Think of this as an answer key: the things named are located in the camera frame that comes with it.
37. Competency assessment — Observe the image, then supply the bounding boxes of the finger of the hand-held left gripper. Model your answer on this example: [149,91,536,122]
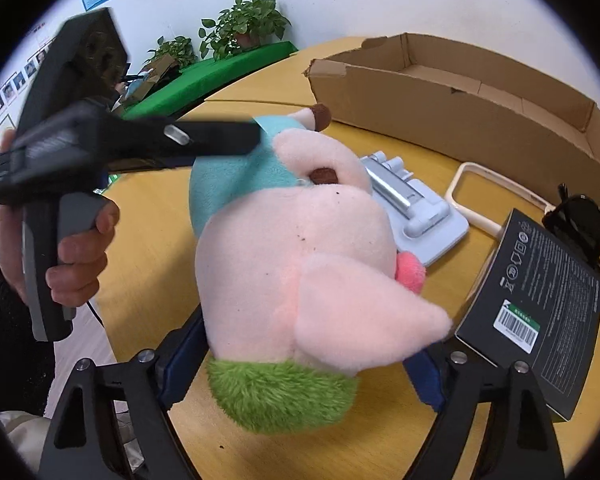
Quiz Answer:
[107,152,198,177]
[120,115,262,157]

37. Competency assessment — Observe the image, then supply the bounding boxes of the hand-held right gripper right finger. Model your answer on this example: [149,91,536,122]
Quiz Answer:
[402,336,566,480]

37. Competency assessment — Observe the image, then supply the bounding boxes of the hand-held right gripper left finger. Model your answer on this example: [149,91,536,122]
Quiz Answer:
[40,306,216,480]

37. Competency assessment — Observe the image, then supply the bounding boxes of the black barcode product box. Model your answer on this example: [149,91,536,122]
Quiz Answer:
[454,208,600,423]

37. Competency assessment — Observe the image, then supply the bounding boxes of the pink pig plush toy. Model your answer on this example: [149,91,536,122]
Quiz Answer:
[189,104,454,435]

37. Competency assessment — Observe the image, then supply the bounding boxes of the clear cream-edged phone case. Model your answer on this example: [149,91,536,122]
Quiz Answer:
[449,161,557,238]

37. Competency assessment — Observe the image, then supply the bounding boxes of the black sunglasses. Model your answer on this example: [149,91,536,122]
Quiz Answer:
[541,182,600,323]

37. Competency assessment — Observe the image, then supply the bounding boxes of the brown cardboard box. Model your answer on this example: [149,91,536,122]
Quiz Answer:
[305,32,600,243]

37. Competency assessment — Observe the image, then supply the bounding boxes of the person's left forearm black sleeve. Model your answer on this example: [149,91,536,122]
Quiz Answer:
[0,260,57,418]

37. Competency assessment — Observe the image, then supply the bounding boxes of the person's left hand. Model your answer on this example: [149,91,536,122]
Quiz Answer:
[0,129,121,307]

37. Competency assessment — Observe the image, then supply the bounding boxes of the green turf mat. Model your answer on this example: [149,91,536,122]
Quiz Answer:
[120,41,300,121]

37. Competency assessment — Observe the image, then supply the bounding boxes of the small brown cardboard piece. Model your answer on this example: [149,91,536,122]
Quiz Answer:
[147,56,180,87]

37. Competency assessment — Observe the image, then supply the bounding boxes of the small potted green plant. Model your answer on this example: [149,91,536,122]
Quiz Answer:
[145,36,197,68]

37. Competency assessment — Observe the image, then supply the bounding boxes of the large potted green plant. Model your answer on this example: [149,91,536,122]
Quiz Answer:
[199,0,292,61]

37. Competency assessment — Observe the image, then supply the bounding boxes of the grey folding phone stand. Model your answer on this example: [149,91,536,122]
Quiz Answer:
[357,151,470,268]

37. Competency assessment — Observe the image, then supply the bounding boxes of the person's beige trousers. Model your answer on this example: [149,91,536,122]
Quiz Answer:
[0,400,147,480]

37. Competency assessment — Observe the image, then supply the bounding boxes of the wall photo display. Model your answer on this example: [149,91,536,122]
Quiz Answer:
[0,12,61,271]

